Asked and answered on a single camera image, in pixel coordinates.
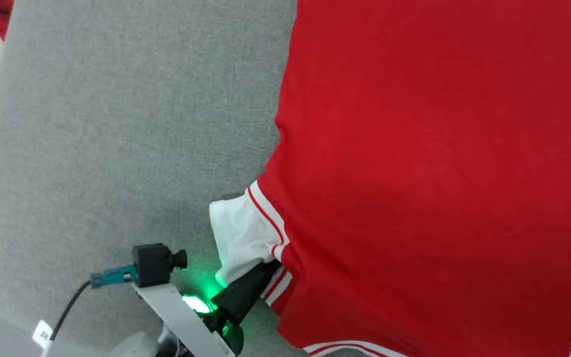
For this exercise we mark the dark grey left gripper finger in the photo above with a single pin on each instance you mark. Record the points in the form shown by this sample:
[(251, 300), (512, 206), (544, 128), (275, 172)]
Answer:
[(246, 292)]

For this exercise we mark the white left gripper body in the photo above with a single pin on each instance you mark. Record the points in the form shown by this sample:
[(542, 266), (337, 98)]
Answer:
[(181, 312)]

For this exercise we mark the red garment with white trim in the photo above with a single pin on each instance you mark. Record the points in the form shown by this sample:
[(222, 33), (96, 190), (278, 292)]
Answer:
[(414, 148)]

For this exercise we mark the light grey fabric sofa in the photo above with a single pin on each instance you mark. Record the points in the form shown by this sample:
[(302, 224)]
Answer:
[(117, 124)]

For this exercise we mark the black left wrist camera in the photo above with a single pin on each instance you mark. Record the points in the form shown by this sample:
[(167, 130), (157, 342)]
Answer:
[(151, 264)]

